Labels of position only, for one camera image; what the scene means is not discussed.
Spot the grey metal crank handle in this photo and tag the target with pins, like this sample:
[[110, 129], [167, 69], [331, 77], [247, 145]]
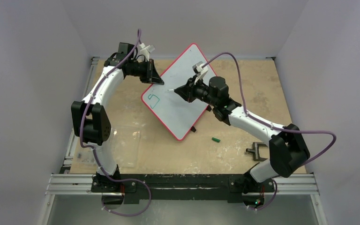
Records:
[[255, 151]]

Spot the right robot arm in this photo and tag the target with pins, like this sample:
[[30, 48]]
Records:
[[287, 148]]

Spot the clear plastic screw box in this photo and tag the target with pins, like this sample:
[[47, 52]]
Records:
[[124, 143]]

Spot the aluminium frame rail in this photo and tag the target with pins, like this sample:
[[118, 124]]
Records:
[[80, 184]]

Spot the red-framed whiteboard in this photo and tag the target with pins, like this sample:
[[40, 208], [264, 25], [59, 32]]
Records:
[[176, 114]]

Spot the green marker cap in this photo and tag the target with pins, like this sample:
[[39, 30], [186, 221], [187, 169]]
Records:
[[215, 139]]

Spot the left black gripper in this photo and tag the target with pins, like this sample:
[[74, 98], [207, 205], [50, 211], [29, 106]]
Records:
[[152, 76]]

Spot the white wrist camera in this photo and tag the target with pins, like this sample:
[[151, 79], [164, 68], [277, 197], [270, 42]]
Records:
[[200, 70], [145, 50]]

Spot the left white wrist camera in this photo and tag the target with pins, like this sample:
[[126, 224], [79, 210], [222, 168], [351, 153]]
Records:
[[145, 50]]

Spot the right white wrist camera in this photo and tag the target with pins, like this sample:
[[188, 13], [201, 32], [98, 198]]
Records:
[[200, 70]]

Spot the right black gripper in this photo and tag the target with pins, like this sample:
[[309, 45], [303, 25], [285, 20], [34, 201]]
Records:
[[191, 92]]

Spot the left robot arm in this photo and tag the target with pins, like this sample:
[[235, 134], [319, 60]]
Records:
[[90, 120]]

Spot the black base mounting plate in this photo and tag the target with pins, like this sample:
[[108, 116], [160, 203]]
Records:
[[233, 188]]

